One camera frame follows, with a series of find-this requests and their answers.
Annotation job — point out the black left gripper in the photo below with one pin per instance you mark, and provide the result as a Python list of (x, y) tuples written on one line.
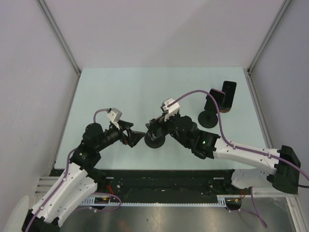
[(133, 136)]

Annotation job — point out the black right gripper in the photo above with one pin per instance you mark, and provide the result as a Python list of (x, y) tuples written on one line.
[(156, 124)]

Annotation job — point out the black stand with ball joint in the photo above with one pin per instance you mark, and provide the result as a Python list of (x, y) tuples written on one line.
[(154, 144)]

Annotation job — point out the silver white phone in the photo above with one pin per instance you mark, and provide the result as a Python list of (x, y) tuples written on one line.
[(150, 129)]

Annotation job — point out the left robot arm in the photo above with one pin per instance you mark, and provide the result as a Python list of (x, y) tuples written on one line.
[(80, 178)]

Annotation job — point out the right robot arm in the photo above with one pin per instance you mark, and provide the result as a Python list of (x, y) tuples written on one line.
[(280, 167)]

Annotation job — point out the round wooden phone stand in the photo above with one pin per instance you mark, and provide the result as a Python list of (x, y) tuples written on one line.
[(224, 110)]

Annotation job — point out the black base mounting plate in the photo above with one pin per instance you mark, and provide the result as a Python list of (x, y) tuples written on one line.
[(167, 186)]

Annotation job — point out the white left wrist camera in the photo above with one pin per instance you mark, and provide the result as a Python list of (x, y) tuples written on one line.
[(114, 115)]

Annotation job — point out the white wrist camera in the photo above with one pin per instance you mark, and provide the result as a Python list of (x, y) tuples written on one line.
[(114, 115), (170, 108)]

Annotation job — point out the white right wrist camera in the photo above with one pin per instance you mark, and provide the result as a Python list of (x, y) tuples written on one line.
[(170, 108)]

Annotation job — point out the white slotted cable duct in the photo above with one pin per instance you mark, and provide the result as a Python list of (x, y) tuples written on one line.
[(218, 202)]

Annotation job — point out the aluminium table rail right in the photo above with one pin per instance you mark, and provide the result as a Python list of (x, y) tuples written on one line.
[(258, 109)]

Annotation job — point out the aluminium frame post left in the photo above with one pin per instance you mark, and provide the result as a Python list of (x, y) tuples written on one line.
[(46, 12)]

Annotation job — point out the aluminium frame post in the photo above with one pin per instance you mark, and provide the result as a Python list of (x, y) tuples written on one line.
[(271, 31), (46, 12)]

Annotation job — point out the aluminium frame post right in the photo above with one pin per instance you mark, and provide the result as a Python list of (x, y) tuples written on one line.
[(271, 31)]

